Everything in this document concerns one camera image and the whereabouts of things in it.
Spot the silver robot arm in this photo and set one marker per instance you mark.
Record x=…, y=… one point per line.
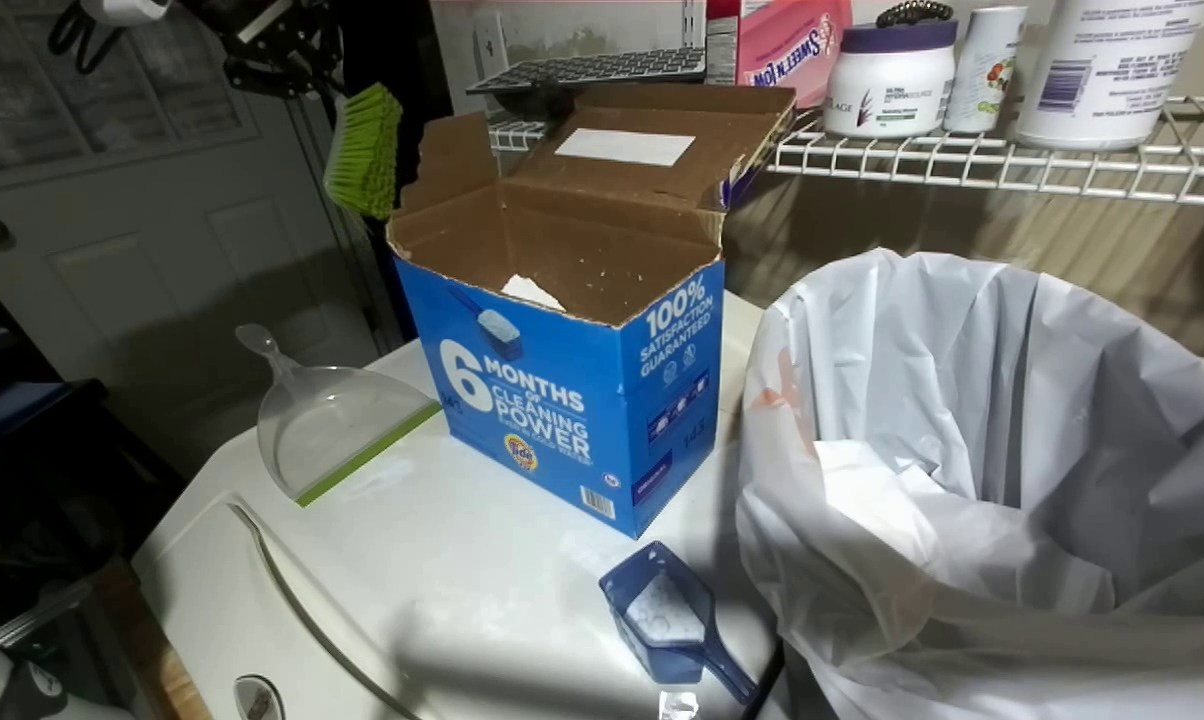
x=289, y=41

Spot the blue detergent cardboard box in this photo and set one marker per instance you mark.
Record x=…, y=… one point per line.
x=572, y=302

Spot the blue plastic scoop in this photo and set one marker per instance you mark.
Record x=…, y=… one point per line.
x=667, y=615

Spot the white washing machine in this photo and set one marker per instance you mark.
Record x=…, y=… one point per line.
x=435, y=583

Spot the pink box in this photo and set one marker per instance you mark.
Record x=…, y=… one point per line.
x=779, y=46

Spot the white trash bag bin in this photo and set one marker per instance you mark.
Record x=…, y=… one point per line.
x=979, y=492

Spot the white jar dark lid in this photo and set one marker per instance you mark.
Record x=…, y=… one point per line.
x=895, y=82

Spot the white spray can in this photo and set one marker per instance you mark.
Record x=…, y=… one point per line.
x=985, y=71

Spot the grey door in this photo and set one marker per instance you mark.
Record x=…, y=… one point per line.
x=148, y=209

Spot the large white tub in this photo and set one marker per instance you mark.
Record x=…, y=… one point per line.
x=1107, y=73

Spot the upper wire rack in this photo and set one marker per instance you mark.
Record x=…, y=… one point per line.
x=598, y=71

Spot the white wire shelf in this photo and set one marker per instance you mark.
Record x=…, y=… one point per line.
x=1161, y=171

